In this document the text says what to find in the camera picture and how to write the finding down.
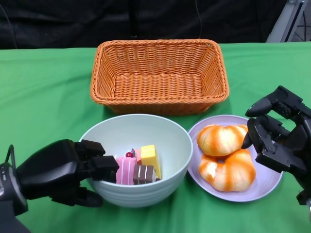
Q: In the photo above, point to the silver aluminium frame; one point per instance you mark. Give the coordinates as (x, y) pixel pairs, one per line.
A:
(283, 21)

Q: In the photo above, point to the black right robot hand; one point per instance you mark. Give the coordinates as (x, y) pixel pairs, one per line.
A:
(298, 150)

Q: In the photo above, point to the yellow cake slice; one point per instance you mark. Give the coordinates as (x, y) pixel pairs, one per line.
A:
(149, 155)

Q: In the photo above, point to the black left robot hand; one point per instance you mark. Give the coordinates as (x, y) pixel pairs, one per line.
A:
(53, 170)

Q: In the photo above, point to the pale green bowl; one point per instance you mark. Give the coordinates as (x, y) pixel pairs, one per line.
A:
(136, 131)

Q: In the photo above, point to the chocolate cake with cherry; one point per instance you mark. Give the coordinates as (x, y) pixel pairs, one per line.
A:
(144, 173)

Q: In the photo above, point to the pink layered cake slice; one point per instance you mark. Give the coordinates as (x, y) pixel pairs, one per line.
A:
(125, 170)

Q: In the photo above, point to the black backdrop cloth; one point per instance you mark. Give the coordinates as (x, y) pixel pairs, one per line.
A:
(73, 21)

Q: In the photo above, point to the black stand pole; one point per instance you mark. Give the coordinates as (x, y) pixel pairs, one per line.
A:
(133, 19)

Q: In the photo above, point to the lavender round plate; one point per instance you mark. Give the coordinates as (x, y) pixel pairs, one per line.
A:
(264, 187)

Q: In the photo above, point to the pink cake with cherry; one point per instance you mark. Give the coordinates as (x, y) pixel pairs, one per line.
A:
(138, 154)

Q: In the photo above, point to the orange wicker basket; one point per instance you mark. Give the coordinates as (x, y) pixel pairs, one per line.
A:
(158, 85)

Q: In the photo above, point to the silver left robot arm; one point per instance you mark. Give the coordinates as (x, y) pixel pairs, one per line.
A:
(9, 199)

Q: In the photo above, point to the oval orange bread roll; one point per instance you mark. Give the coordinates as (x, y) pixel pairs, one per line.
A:
(221, 140)

